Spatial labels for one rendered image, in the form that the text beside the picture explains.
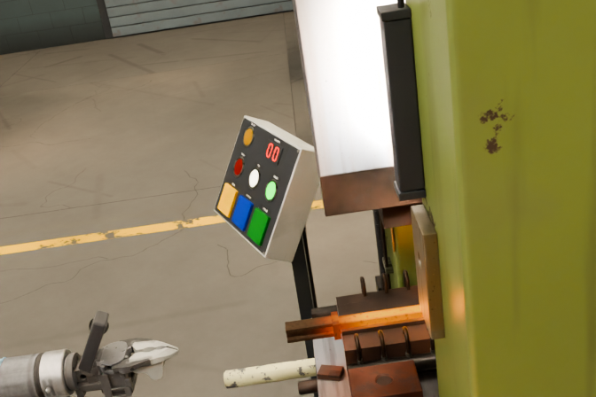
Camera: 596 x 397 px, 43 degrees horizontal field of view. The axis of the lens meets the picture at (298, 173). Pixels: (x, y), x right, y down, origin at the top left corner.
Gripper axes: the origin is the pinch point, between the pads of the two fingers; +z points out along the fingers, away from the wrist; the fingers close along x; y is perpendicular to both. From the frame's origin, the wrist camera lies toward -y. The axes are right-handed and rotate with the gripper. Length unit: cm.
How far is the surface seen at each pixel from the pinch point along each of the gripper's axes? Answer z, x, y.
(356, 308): 36.8, -5.6, 1.0
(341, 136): 37, 13, -43
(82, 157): -131, -393, 100
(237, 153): 13, -68, -11
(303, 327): 26.0, 1.2, -1.2
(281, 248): 22.1, -38.6, 3.2
